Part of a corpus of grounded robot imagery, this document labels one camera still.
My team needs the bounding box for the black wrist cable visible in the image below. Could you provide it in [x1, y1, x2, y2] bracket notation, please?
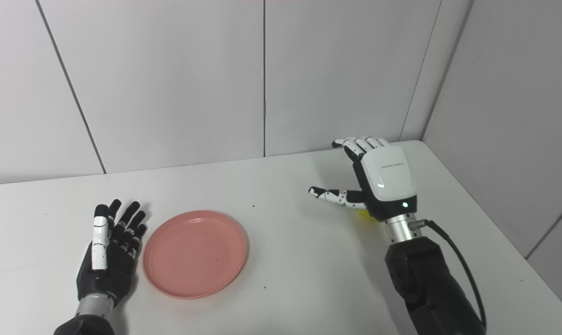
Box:
[411, 220, 488, 331]

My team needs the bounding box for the pink round plate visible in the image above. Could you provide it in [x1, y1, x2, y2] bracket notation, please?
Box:
[142, 210, 248, 299]

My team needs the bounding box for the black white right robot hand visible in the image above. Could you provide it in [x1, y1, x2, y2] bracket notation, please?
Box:
[308, 137, 418, 222]

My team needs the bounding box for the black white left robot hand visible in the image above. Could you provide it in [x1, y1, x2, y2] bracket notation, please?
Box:
[76, 199, 148, 308]

